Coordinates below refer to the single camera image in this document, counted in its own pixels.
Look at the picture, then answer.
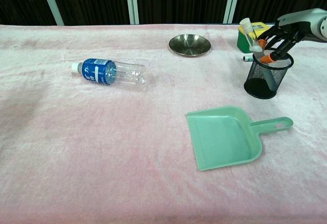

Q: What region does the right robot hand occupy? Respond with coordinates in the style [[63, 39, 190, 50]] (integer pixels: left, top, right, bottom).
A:
[[256, 8, 323, 64]]

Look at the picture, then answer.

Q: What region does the transparent test tube white cap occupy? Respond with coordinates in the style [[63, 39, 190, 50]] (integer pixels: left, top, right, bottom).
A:
[[239, 17, 276, 89]]

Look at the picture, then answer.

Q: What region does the black mesh pen holder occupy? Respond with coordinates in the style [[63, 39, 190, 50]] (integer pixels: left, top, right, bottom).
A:
[[244, 47, 295, 100]]

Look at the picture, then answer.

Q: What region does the green container yellow lid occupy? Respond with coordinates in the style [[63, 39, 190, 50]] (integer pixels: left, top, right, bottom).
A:
[[237, 21, 273, 54]]

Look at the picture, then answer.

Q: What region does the round steel dish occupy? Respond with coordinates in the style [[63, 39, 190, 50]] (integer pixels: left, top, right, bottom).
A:
[[168, 33, 212, 57]]

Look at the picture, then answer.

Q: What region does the green plastic dustpan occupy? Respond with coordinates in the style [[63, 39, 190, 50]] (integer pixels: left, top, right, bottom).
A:
[[185, 105, 294, 172]]

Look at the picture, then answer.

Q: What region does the clear bottle blue label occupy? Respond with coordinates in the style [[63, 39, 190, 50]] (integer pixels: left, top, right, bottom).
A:
[[71, 58, 149, 92]]

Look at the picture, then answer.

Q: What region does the pink plush table cloth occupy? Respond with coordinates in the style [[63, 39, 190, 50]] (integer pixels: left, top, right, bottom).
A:
[[0, 23, 327, 224]]

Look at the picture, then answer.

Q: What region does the white frame post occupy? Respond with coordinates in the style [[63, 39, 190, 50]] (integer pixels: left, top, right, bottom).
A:
[[37, 0, 65, 26], [124, 0, 140, 26], [223, 0, 243, 24]]

